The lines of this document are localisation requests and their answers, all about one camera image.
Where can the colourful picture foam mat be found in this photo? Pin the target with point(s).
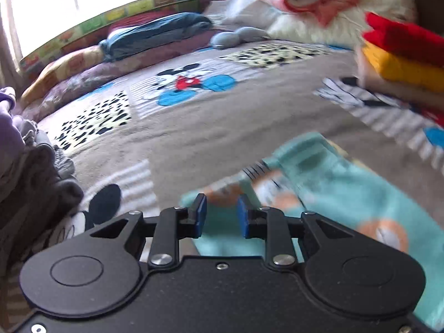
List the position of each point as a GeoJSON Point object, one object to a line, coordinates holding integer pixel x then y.
{"type": "Point", "coordinates": [104, 20]}

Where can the blue folded blanket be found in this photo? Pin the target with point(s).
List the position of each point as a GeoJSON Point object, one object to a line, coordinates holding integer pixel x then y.
{"type": "Point", "coordinates": [156, 34]}

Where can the cream quilt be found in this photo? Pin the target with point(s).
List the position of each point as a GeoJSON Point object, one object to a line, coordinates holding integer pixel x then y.
{"type": "Point", "coordinates": [347, 27]}

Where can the light blue plush toy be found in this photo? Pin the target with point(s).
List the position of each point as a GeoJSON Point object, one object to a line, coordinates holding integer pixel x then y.
{"type": "Point", "coordinates": [236, 37]}

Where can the orange patterned pillow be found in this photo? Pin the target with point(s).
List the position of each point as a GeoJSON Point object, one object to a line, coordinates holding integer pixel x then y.
{"type": "Point", "coordinates": [66, 67]}

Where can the white curtain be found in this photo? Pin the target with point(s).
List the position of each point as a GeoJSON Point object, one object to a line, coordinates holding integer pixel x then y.
{"type": "Point", "coordinates": [8, 31]}

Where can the cartoon mouse printed blanket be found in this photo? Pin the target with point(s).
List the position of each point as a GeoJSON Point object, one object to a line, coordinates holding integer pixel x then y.
{"type": "Point", "coordinates": [215, 118]}

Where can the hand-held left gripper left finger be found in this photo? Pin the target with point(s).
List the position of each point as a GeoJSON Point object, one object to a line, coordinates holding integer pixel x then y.
{"type": "Point", "coordinates": [200, 216]}

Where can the stack of purple grey clothes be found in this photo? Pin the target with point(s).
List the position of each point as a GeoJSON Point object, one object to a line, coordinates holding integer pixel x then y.
{"type": "Point", "coordinates": [31, 180]}

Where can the purple floral pillow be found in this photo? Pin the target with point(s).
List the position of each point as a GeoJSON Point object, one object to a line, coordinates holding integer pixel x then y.
{"type": "Point", "coordinates": [104, 76]}

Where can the yellow knit sweater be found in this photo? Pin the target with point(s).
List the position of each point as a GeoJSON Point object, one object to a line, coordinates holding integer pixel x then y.
{"type": "Point", "coordinates": [406, 69]}

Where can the red knit sweater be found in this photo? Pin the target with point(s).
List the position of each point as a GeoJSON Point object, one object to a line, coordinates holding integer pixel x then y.
{"type": "Point", "coordinates": [406, 38]}

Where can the teal lion print sweatshirt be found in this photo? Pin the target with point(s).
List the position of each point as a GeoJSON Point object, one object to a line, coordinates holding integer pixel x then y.
{"type": "Point", "coordinates": [347, 197]}

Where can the beige folded sweater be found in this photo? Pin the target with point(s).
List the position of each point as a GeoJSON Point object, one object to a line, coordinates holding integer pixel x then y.
{"type": "Point", "coordinates": [399, 90]}

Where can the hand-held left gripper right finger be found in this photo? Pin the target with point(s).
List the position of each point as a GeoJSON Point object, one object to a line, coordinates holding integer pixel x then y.
{"type": "Point", "coordinates": [243, 220]}

